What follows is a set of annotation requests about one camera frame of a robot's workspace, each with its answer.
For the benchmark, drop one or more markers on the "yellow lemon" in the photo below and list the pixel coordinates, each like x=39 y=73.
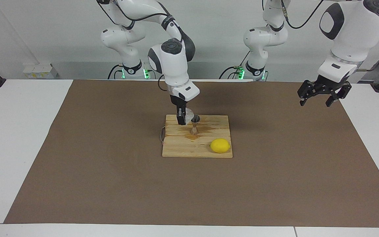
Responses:
x=220 y=146

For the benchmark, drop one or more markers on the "wooden cutting board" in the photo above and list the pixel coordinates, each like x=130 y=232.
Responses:
x=183 y=148

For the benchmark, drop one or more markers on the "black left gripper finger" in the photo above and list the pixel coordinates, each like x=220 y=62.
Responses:
x=341 y=93
x=304 y=90

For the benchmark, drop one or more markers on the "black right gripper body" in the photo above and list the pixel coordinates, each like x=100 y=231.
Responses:
x=179 y=102

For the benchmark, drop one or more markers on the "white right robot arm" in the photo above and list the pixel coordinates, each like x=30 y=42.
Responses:
x=173 y=65

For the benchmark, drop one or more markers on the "small clear glass cup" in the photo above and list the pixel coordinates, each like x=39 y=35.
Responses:
x=190 y=116

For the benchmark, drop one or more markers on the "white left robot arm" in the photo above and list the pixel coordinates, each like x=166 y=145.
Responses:
x=347 y=39

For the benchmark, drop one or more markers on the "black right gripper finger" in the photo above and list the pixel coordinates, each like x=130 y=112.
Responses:
x=181 y=118

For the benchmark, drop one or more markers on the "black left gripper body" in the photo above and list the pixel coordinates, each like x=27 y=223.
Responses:
x=331 y=85

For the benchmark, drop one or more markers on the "brown table mat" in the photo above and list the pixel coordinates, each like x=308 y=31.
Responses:
x=110 y=184

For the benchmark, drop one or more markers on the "white power strip box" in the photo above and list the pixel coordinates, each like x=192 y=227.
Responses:
x=39 y=70

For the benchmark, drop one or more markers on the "steel double jigger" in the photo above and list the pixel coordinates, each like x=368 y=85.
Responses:
x=194 y=126

